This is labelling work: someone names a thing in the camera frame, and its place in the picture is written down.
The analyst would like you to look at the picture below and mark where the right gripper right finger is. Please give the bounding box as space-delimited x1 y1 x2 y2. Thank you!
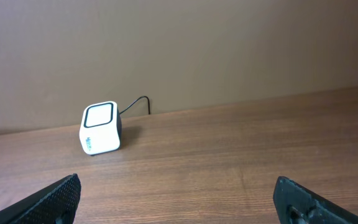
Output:
273 176 358 224

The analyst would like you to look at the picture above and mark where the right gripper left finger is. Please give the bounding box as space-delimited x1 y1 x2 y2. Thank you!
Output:
0 174 81 224

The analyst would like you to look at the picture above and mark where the white barcode scanner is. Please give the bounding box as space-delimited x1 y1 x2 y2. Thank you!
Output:
79 101 122 156

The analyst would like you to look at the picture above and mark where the scanner black cable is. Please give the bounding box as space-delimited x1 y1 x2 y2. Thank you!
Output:
119 95 151 116

